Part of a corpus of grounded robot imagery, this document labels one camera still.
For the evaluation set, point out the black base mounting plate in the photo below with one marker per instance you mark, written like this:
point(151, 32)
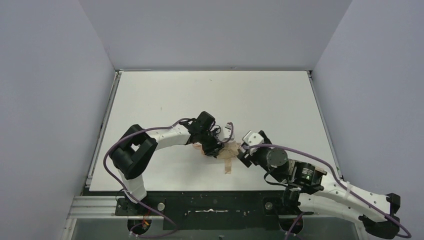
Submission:
point(214, 210)

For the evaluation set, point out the beige folding umbrella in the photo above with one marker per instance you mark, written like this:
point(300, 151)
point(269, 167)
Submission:
point(225, 155)

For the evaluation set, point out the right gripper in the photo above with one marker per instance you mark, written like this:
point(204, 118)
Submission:
point(247, 156)

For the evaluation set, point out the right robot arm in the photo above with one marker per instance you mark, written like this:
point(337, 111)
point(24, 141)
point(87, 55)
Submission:
point(313, 186)

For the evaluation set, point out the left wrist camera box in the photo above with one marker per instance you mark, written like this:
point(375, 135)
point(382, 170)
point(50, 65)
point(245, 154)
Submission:
point(227, 133)

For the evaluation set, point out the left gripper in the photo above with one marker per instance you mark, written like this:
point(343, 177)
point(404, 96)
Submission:
point(211, 145)

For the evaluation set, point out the aluminium frame rail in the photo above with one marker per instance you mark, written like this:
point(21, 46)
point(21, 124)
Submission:
point(92, 217)

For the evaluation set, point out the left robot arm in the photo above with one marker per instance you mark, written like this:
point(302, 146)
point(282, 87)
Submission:
point(134, 150)

